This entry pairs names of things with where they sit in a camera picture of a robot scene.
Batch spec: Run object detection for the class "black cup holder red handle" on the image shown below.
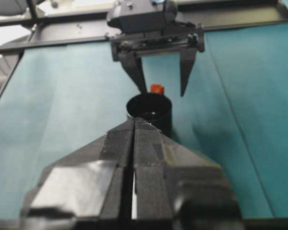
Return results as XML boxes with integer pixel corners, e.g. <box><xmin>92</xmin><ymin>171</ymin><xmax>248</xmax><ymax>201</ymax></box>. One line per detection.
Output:
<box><xmin>126</xmin><ymin>83</ymin><xmax>173</xmax><ymax>139</ymax></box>

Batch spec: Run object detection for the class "blue-green table cloth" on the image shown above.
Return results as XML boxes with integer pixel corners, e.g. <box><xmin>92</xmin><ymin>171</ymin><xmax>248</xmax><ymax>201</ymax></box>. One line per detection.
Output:
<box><xmin>0</xmin><ymin>21</ymin><xmax>288</xmax><ymax>220</ymax></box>

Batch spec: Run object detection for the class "thin black pole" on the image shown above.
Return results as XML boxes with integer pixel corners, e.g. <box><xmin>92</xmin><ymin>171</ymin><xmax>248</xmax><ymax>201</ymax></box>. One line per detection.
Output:
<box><xmin>25</xmin><ymin>0</ymin><xmax>38</xmax><ymax>24</ymax></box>

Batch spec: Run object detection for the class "gray round object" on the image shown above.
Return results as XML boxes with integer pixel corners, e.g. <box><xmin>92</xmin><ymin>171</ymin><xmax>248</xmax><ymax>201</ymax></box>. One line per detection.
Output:
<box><xmin>0</xmin><ymin>0</ymin><xmax>24</xmax><ymax>16</ymax></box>

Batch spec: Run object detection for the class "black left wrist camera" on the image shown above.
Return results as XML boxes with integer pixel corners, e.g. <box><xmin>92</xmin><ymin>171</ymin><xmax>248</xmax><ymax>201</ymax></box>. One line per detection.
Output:
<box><xmin>106</xmin><ymin>0</ymin><xmax>179</xmax><ymax>33</ymax></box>

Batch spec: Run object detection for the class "black table frame rail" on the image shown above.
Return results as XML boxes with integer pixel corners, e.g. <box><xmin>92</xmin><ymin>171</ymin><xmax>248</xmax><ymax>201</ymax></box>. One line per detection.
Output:
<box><xmin>0</xmin><ymin>4</ymin><xmax>288</xmax><ymax>56</ymax></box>
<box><xmin>0</xmin><ymin>46</ymin><xmax>26</xmax><ymax>115</ymax></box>

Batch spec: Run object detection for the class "black frame bar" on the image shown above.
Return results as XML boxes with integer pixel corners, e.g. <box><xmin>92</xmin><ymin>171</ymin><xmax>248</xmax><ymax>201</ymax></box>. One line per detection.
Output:
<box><xmin>0</xmin><ymin>11</ymin><xmax>110</xmax><ymax>28</ymax></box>

